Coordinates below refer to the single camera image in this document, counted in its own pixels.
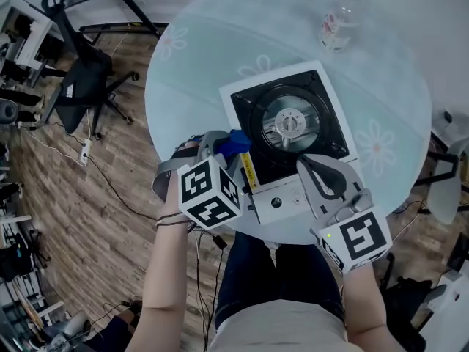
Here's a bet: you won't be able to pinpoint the person's right forearm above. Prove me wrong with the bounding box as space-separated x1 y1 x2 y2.
342 260 407 352

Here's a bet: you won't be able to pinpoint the black office chair with headrest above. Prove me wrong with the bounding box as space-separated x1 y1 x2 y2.
40 0 140 141

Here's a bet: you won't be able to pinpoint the black round fan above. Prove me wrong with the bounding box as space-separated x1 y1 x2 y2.
0 99 19 126

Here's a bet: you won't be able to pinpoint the black swivel chair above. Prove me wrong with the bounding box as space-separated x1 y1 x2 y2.
379 251 446 352

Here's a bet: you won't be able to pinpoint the white floor cable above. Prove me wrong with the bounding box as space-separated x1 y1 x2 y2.
34 130 85 165

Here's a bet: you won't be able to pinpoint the black wrist band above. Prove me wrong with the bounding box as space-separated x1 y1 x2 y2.
154 213 191 230

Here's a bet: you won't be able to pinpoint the person's dark jeans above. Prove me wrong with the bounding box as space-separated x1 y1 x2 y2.
214 231 347 331

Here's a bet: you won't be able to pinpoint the round table with tablecloth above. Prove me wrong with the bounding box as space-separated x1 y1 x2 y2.
144 0 432 247

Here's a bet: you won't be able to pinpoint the grey shell chair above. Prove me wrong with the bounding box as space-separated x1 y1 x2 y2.
413 137 469 225

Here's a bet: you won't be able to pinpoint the person's left hand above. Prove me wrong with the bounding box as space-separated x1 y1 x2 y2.
171 136 202 160

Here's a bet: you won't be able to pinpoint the whiteboard on black stand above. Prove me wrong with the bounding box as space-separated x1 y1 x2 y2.
78 0 169 36

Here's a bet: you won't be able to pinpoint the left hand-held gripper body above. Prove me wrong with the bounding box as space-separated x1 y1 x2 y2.
152 155 243 230

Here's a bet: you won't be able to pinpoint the grey white floor device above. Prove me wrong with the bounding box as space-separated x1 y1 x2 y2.
47 312 92 344

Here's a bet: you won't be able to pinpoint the clear plastic water bottle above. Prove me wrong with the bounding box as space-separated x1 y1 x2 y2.
318 0 362 53

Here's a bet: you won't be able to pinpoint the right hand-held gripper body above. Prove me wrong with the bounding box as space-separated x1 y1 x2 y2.
310 188 393 274

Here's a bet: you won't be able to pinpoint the white power strip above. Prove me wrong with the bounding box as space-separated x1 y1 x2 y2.
79 139 92 166

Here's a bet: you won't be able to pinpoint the black floor cable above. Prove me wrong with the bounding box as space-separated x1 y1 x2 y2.
87 155 160 221

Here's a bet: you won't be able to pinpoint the person's left forearm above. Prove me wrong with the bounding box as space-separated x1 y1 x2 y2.
126 192 191 352

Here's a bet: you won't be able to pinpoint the blue cloth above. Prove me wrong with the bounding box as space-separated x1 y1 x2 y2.
215 128 253 158

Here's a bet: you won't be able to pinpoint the white portable gas stove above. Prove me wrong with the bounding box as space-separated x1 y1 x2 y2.
218 59 362 226

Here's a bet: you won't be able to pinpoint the person's beige shirt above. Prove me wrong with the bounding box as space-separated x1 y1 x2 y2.
207 298 349 352

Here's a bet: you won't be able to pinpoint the thin black gripper wires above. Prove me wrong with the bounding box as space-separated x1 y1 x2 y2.
186 225 230 352

